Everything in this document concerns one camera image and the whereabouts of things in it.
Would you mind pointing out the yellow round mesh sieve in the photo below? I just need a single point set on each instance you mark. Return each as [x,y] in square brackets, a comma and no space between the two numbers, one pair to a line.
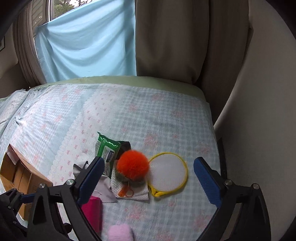
[168,173]

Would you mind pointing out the white paper towel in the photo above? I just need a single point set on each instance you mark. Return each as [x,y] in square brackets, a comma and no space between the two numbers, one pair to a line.
[123,190]

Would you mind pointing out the green mattress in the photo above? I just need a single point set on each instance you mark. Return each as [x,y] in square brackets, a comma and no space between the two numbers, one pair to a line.
[137,81]

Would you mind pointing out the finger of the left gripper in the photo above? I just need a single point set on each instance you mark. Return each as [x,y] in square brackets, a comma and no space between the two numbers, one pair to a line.
[27,198]

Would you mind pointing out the window with white frame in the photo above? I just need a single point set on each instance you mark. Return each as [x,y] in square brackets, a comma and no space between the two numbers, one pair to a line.
[57,9]

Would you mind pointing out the open cardboard box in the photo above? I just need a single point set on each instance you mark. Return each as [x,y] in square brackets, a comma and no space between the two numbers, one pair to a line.
[18,173]

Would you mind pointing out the brown curtain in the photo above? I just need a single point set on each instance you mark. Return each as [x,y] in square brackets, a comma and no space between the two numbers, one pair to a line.
[202,43]
[25,48]

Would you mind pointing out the grey microfibre cloth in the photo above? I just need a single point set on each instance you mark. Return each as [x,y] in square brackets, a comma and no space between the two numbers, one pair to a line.
[102,189]

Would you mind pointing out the left brown curtain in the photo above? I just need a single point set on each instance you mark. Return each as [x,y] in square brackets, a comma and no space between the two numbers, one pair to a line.
[25,48]

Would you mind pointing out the magenta leather pouch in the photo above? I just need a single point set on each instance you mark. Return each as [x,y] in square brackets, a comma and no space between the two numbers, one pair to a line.
[93,211]

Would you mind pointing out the right brown curtain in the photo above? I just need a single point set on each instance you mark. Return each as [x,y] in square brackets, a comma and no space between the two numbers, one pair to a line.
[202,43]

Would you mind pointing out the green wet wipes pack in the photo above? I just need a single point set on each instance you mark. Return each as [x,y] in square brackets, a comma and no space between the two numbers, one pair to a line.
[108,150]

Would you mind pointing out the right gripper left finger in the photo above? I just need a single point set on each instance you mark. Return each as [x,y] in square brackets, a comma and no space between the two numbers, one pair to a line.
[75,192]

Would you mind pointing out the framed wall picture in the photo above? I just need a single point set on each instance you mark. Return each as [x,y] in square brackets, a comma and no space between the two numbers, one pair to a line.
[2,44]

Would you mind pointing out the black scrunchie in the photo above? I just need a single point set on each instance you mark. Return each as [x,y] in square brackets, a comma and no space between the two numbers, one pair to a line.
[124,146]

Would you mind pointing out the orange fluffy pompom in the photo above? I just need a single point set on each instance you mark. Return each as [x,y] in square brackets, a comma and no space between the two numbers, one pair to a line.
[132,167]

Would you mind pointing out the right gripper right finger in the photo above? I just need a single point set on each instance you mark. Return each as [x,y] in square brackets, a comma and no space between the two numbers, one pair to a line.
[252,222]

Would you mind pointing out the pink fluffy scrunchie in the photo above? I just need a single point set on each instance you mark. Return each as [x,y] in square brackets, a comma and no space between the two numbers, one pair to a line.
[121,232]

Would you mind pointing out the checkered floral bed sheet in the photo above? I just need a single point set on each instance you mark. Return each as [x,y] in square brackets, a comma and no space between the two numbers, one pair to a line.
[56,126]

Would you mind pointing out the light blue hanging cloth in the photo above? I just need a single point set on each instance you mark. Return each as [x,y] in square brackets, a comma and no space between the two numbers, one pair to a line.
[95,39]

